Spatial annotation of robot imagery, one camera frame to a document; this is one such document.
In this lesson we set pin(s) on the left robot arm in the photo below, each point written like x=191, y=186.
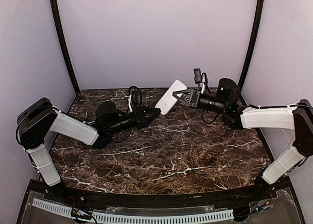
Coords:
x=42, y=117

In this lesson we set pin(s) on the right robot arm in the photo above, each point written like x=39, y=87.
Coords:
x=297, y=117

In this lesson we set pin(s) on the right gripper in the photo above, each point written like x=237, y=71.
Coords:
x=194, y=99

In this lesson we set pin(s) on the black frame post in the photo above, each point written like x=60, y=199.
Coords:
x=63, y=45
x=252, y=42

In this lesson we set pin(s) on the left black frame post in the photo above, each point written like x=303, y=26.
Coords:
x=63, y=45

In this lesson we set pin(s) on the white remote control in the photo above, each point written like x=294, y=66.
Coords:
x=167, y=101

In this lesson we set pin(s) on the right black frame post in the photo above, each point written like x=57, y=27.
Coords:
x=252, y=42

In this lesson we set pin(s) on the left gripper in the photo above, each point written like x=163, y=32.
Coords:
x=141, y=117

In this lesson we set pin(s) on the black front rail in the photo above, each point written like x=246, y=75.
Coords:
x=233, y=198

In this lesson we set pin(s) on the white cable duct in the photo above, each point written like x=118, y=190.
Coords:
x=122, y=215

